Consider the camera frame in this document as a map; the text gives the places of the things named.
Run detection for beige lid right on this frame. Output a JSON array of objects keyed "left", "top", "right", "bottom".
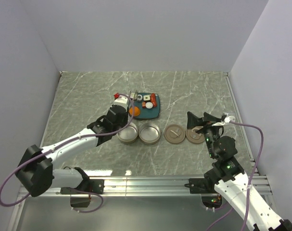
[{"left": 186, "top": 126, "right": 205, "bottom": 144}]

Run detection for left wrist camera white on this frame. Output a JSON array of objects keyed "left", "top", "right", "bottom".
[{"left": 113, "top": 93, "right": 128, "bottom": 109}]

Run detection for aluminium mounting rail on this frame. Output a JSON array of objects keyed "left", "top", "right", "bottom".
[{"left": 18, "top": 175, "right": 273, "bottom": 198}]

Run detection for orange half fruit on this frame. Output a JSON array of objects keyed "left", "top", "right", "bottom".
[{"left": 129, "top": 106, "right": 140, "bottom": 117}]

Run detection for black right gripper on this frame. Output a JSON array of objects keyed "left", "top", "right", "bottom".
[{"left": 186, "top": 111, "right": 223, "bottom": 158}]

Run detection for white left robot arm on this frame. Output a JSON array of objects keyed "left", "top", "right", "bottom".
[{"left": 15, "top": 105, "right": 128, "bottom": 197}]

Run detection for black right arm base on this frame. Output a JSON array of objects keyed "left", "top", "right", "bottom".
[{"left": 184, "top": 178, "right": 216, "bottom": 194}]

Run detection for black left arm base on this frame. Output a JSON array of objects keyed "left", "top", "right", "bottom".
[{"left": 60, "top": 179, "right": 104, "bottom": 194}]

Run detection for steel lunch container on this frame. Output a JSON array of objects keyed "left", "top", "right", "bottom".
[
  {"left": 139, "top": 122, "right": 161, "bottom": 145},
  {"left": 116, "top": 122, "right": 139, "bottom": 144}
]

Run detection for red sausage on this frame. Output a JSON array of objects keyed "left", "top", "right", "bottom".
[{"left": 150, "top": 93, "right": 157, "bottom": 107}]

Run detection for teal square plate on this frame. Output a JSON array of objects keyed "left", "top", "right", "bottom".
[{"left": 129, "top": 92, "right": 160, "bottom": 120}]

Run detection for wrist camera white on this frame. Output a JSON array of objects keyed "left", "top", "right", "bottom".
[
  {"left": 113, "top": 93, "right": 128, "bottom": 109},
  {"left": 222, "top": 113, "right": 236, "bottom": 124}
]

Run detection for white sushi roll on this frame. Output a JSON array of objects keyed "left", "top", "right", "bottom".
[{"left": 143, "top": 95, "right": 151, "bottom": 101}]

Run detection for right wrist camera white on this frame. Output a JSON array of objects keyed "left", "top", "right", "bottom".
[{"left": 222, "top": 113, "right": 236, "bottom": 124}]

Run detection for left steel lunch container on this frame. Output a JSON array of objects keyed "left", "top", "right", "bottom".
[{"left": 116, "top": 122, "right": 139, "bottom": 144}]

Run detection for metal food tongs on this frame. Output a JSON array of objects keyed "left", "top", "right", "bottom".
[{"left": 129, "top": 90, "right": 139, "bottom": 101}]

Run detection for small white rice bowl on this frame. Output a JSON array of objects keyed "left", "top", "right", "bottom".
[{"left": 145, "top": 102, "right": 153, "bottom": 109}]

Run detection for right steel lunch container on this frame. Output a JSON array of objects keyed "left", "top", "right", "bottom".
[{"left": 139, "top": 122, "right": 161, "bottom": 145}]

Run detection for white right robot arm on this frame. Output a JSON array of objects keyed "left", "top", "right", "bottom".
[{"left": 185, "top": 112, "right": 292, "bottom": 231}]

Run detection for beige lid with handle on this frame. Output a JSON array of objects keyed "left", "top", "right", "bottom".
[{"left": 164, "top": 124, "right": 186, "bottom": 144}]

